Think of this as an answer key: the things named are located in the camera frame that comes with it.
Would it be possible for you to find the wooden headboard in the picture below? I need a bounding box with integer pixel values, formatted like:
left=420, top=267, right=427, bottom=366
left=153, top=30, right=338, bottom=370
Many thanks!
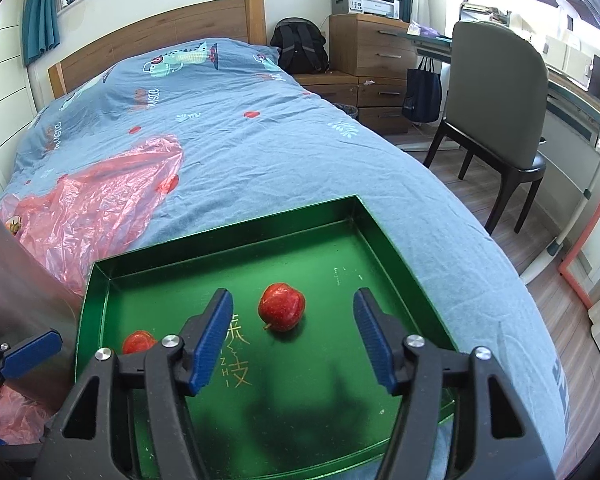
left=47, top=0, right=267, bottom=101

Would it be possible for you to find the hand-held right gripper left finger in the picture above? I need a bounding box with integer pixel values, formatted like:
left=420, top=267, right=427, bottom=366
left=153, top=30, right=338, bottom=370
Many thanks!
left=32, top=288, right=234, bottom=480

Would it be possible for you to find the white wardrobe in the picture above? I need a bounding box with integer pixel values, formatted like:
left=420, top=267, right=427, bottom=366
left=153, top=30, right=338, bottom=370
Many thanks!
left=0, top=15, right=36, bottom=196

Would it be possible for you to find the grey chair with dark legs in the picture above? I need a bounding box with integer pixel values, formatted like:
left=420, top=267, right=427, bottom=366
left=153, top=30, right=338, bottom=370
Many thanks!
left=422, top=20, right=551, bottom=235

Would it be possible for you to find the pink frame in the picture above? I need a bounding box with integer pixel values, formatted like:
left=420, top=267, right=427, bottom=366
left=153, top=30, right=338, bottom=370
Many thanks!
left=559, top=230, right=600, bottom=311

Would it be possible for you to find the red apple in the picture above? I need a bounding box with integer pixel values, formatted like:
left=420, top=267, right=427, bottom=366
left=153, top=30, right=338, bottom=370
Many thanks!
left=258, top=283, right=307, bottom=333
left=122, top=330, right=158, bottom=356

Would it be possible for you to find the pile of papers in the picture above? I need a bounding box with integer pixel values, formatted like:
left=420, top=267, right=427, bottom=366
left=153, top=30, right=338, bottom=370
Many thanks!
left=460, top=2, right=513, bottom=26

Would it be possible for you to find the silver and black electric kettle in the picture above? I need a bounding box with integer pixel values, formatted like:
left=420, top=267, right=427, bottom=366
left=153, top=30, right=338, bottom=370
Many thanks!
left=0, top=208, right=83, bottom=391

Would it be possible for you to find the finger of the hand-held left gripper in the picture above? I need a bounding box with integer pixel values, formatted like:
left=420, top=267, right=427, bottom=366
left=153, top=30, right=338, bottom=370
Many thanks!
left=0, top=329, right=63, bottom=391

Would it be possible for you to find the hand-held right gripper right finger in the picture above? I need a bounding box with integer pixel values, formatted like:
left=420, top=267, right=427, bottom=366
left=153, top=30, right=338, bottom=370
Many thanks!
left=352, top=287, right=561, bottom=480

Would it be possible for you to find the dark blue tote bag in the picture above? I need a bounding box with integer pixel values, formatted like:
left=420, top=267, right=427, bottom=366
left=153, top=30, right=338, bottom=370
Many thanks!
left=402, top=57, right=443, bottom=124

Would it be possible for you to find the green metal tray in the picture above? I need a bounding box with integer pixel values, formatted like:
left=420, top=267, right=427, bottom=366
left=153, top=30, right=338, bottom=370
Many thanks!
left=74, top=194, right=458, bottom=480

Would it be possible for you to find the pink plastic sheet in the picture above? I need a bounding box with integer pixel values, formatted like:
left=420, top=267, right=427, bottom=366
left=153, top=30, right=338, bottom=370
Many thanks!
left=0, top=135, right=186, bottom=446

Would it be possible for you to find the wooden dresser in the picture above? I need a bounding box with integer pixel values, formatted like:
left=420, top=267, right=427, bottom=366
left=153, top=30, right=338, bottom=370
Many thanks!
left=329, top=14, right=421, bottom=136

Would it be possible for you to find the black backpack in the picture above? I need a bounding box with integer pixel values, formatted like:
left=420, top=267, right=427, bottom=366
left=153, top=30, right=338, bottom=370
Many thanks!
left=270, top=17, right=329, bottom=75

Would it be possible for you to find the low wooden nightstand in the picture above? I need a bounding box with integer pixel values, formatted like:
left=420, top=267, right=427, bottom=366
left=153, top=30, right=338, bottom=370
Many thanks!
left=290, top=71, right=361, bottom=110

